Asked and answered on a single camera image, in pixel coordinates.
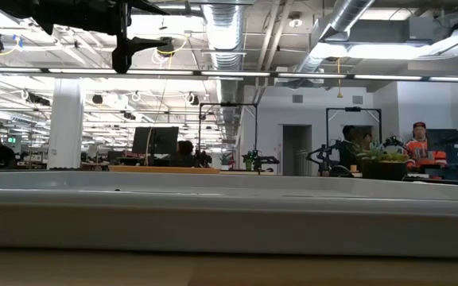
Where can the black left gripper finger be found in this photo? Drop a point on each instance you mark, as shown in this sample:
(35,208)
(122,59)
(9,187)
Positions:
(145,5)
(122,55)

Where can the long light bar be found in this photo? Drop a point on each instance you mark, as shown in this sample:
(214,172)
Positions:
(229,73)

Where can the person seen from behind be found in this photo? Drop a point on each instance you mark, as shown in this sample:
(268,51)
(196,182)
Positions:
(185,153)

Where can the silver ventilation duct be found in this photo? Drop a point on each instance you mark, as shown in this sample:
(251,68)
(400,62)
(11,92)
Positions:
(332,28)
(225,32)

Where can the succulent plant in dark pot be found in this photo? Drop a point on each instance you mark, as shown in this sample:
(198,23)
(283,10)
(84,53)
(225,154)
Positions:
(384,168)

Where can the white pillar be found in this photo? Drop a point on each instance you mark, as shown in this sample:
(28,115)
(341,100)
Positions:
(66,123)

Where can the dark screen panel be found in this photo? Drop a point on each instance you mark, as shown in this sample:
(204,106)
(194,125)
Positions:
(447,145)

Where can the person in orange jersey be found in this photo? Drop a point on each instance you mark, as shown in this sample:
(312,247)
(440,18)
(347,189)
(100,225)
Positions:
(421,149)

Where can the small green plant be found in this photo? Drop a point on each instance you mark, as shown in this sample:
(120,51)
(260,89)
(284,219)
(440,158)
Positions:
(249,159)

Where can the grey door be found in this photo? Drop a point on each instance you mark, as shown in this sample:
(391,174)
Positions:
(296,151)

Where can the person in dark clothes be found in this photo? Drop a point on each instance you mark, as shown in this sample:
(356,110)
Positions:
(350,147)

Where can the black computer monitor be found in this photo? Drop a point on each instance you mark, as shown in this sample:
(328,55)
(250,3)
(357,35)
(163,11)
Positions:
(155,140)

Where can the black background robot arm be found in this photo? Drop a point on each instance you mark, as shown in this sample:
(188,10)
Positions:
(324,153)

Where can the grey plastic tray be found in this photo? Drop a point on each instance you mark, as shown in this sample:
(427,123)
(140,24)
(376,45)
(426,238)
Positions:
(229,222)

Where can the black background rig frame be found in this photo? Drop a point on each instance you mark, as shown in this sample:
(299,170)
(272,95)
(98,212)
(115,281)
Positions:
(229,104)
(352,109)

